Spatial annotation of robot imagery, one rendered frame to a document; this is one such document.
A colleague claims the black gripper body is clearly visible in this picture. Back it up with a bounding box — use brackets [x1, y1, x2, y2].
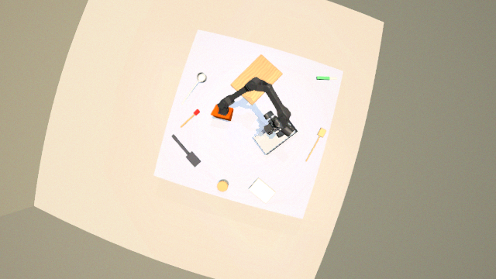
[263, 110, 285, 138]

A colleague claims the grey spatula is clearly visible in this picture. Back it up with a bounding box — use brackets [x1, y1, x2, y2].
[171, 134, 201, 167]

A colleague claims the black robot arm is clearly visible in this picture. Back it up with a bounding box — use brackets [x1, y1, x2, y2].
[217, 77, 295, 137]

